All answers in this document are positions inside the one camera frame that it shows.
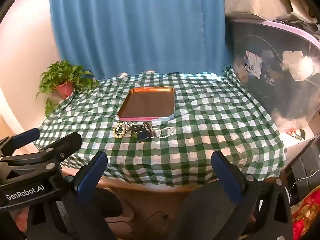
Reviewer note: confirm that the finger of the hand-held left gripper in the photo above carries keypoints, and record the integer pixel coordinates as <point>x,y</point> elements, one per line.
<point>25,138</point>
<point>65,145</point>

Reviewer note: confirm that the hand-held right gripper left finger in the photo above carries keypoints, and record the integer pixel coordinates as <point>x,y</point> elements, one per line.
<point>92,173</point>

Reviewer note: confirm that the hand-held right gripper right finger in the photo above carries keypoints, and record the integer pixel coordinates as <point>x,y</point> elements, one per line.
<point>225,175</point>

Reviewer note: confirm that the black smartwatch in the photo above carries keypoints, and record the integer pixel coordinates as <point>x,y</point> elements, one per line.
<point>141,135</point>

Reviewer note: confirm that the pink-rimmed metal tray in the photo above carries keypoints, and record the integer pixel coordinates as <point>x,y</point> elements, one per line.
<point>147,102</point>

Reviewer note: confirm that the grey fuzzy cushion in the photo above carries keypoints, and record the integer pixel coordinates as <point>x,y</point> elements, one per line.
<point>110,202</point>

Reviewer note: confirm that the person's right leg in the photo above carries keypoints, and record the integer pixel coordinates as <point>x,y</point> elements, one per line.
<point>207,217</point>

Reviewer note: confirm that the green white checkered tablecloth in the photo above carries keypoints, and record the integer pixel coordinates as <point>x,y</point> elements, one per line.
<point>200,130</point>

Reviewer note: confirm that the potted green plant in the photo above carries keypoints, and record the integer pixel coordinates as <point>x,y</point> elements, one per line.
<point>65,76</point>

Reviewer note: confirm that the red floral blanket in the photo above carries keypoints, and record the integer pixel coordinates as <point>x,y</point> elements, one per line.
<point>307,220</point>

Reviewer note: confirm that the clear storage box purple lid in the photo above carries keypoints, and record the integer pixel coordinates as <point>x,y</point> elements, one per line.
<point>275,92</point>

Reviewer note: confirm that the white crumpled cloth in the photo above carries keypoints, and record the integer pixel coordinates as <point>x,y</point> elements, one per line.
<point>297,65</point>

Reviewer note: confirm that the blue curtain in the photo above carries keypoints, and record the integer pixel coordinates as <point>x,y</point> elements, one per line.
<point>137,30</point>

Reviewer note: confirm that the grey folded clothes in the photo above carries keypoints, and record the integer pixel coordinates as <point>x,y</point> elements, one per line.
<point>300,25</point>

